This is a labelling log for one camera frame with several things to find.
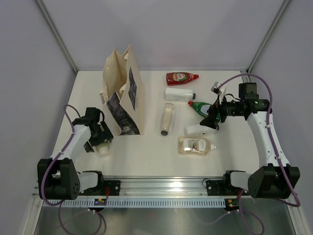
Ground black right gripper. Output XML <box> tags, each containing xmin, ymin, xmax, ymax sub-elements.
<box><xmin>200</xmin><ymin>94</ymin><xmax>244</xmax><ymax>129</ymax></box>

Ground green dish soap bottle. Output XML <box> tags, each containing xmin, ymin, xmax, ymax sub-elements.
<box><xmin>188</xmin><ymin>101</ymin><xmax>211</xmax><ymax>117</ymax></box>

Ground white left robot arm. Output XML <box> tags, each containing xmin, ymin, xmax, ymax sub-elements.
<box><xmin>37</xmin><ymin>107</ymin><xmax>113</xmax><ymax>206</ymax></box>

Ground white bottle black cap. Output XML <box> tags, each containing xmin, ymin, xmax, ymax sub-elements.
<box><xmin>164</xmin><ymin>88</ymin><xmax>196</xmax><ymax>102</ymax></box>

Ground aluminium frame post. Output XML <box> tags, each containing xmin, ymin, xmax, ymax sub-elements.
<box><xmin>34</xmin><ymin>0</ymin><xmax>79</xmax><ymax>75</ymax></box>
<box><xmin>246</xmin><ymin>0</ymin><xmax>292</xmax><ymax>73</ymax></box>

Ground white slotted cable duct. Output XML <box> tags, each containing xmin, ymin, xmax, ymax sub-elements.
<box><xmin>43</xmin><ymin>197</ymin><xmax>228</xmax><ymax>208</ymax></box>

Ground left aluminium frame post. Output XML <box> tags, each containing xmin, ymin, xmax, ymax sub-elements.
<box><xmin>34</xmin><ymin>0</ymin><xmax>79</xmax><ymax>75</ymax></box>

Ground aluminium mounting rail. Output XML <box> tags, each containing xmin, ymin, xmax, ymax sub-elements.
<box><xmin>31</xmin><ymin>178</ymin><xmax>298</xmax><ymax>196</ymax></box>

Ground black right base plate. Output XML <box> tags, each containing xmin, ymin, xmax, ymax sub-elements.
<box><xmin>202</xmin><ymin>179</ymin><xmax>242</xmax><ymax>196</ymax></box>

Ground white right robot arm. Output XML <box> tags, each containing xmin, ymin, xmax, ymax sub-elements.
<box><xmin>200</xmin><ymin>82</ymin><xmax>300</xmax><ymax>200</ymax></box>

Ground right aluminium frame post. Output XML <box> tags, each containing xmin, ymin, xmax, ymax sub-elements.
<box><xmin>246</xmin><ymin>0</ymin><xmax>292</xmax><ymax>73</ymax></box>

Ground clear rectangular bottle black cap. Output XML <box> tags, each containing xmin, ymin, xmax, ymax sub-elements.
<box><xmin>160</xmin><ymin>103</ymin><xmax>174</xmax><ymax>136</ymax></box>

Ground small white bottle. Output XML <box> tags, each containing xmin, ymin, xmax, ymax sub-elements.
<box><xmin>184</xmin><ymin>124</ymin><xmax>219</xmax><ymax>138</ymax></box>

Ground clear amber soap bottle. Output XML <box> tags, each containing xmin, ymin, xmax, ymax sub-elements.
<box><xmin>178</xmin><ymin>137</ymin><xmax>217</xmax><ymax>155</ymax></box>

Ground beige canvas tote bag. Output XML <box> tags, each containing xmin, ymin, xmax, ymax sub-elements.
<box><xmin>100</xmin><ymin>46</ymin><xmax>145</xmax><ymax>136</ymax></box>

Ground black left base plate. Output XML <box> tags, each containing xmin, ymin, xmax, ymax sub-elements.
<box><xmin>79</xmin><ymin>180</ymin><xmax>121</xmax><ymax>196</ymax></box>

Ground red dish soap bottle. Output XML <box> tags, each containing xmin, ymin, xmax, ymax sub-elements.
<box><xmin>166</xmin><ymin>72</ymin><xmax>199</xmax><ymax>86</ymax></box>

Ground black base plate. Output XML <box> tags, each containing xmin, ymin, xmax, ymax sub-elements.
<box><xmin>202</xmin><ymin>179</ymin><xmax>242</xmax><ymax>196</ymax></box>
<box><xmin>79</xmin><ymin>180</ymin><xmax>121</xmax><ymax>196</ymax></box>

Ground white tube pale green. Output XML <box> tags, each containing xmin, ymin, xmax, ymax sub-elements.
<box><xmin>96</xmin><ymin>141</ymin><xmax>110</xmax><ymax>157</ymax></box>

